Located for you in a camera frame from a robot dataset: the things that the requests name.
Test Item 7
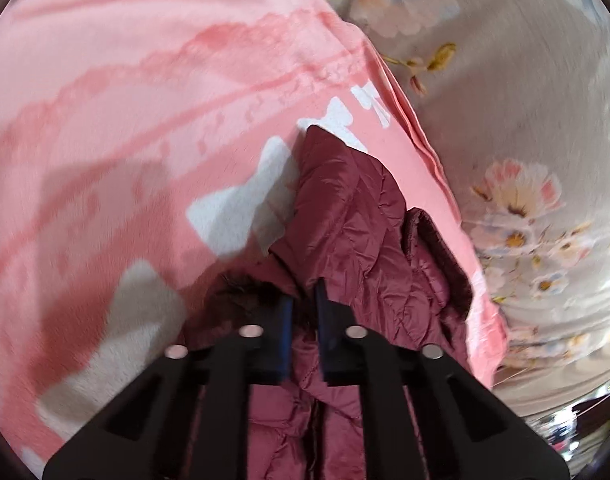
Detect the pink printed blanket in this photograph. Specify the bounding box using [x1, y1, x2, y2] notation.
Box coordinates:
[0, 0, 511, 476]

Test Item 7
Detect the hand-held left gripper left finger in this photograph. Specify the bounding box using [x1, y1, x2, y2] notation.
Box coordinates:
[42, 294, 294, 480]

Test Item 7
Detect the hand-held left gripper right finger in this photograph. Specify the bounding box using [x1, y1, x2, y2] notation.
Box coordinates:
[314, 278, 570, 480]

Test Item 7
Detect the grey floral bedsheet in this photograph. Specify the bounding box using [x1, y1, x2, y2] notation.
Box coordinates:
[305, 0, 610, 411]

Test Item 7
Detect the maroon quilted jacket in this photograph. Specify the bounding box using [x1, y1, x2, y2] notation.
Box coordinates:
[182, 124, 475, 480]

